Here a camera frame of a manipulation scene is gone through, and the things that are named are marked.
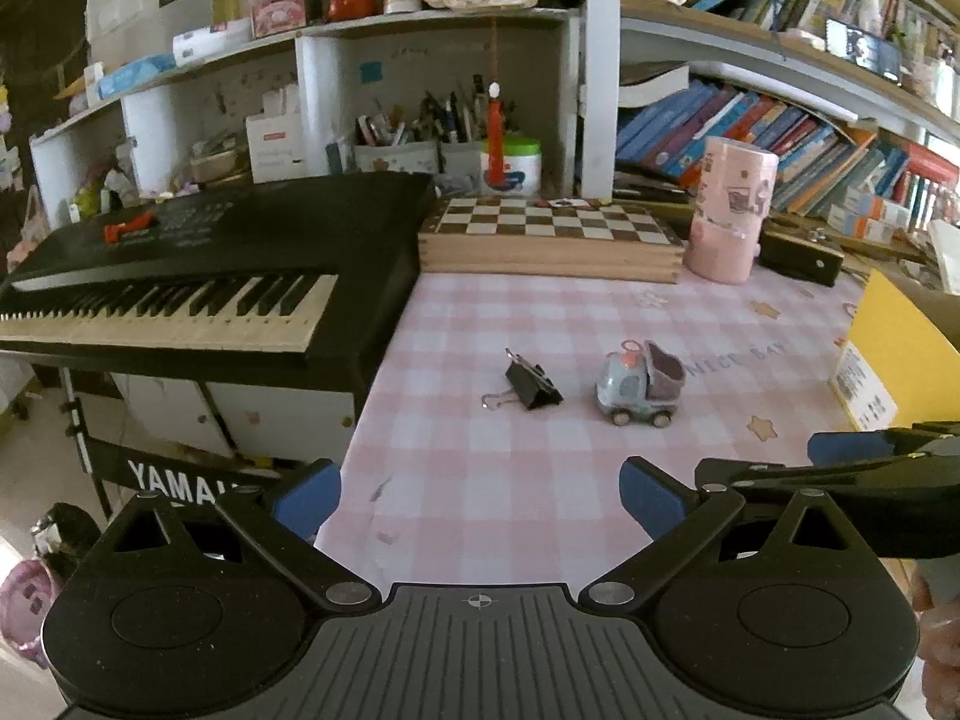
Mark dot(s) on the pink bag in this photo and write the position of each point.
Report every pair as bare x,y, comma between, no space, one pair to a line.
26,607

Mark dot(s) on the black keyboard stand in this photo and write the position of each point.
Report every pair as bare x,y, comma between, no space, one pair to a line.
165,476

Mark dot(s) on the red hanging ornament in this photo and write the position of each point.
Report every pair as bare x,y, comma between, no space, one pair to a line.
495,135

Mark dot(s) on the black binder clip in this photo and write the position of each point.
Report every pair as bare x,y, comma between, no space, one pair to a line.
532,386

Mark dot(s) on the black electronic keyboard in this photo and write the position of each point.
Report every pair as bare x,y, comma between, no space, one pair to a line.
225,240

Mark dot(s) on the blue tissue pack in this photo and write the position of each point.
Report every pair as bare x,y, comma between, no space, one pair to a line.
135,76

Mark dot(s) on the row of leaning books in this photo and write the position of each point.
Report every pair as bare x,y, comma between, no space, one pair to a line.
750,135

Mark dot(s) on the pink cylindrical container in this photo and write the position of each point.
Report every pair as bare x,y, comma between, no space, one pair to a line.
731,210

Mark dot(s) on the pink checked cloth desktop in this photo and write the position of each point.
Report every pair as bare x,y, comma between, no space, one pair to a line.
450,450

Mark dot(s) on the yellow cardboard box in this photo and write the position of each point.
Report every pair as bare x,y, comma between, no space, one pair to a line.
900,337

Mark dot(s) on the wooden chessboard box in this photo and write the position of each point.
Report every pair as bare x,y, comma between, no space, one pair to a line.
547,232

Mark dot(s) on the black rectangular case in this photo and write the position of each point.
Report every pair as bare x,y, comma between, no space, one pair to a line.
799,259

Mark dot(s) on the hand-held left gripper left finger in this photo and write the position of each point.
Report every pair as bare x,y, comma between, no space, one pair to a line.
307,495

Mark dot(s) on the black bag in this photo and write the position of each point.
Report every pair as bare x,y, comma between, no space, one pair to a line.
67,532

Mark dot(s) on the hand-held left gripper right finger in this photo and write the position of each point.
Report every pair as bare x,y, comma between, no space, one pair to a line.
649,495

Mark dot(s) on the white flat box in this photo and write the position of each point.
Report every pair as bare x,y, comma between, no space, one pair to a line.
210,41

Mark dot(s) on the person's right hand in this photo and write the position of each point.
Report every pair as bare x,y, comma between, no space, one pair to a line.
941,637

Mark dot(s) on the white box with red label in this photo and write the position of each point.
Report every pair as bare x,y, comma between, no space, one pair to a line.
276,142

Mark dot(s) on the white bookshelf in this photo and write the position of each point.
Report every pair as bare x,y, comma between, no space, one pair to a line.
600,90

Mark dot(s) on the pink gift box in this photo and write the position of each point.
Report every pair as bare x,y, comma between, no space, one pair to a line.
279,11

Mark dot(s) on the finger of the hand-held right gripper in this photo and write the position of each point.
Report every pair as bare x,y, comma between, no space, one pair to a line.
750,476
847,448

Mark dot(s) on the white drawer cabinet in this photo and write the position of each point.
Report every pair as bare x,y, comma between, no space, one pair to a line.
262,412

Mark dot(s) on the small black screen device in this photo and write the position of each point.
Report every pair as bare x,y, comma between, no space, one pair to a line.
862,49

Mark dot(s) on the green lid jar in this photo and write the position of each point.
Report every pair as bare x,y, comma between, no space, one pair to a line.
523,165

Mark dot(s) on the pen holder with pens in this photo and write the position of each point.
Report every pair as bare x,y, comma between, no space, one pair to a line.
405,154

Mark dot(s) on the grey toy car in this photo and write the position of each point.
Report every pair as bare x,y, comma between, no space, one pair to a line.
637,390

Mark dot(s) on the orange and white small boxes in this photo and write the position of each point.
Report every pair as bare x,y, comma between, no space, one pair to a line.
870,219

